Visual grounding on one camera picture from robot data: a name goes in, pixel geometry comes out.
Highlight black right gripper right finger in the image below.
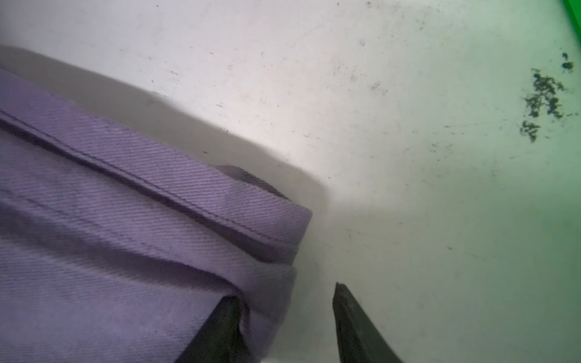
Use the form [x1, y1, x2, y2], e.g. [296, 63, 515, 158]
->
[332, 283, 402, 363]

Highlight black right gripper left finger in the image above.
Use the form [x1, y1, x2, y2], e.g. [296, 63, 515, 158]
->
[176, 296, 244, 363]

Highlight purple trousers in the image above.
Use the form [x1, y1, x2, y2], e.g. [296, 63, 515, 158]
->
[1, 71, 312, 362]

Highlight green plastic basket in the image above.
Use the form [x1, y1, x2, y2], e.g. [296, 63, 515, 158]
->
[562, 0, 581, 42]

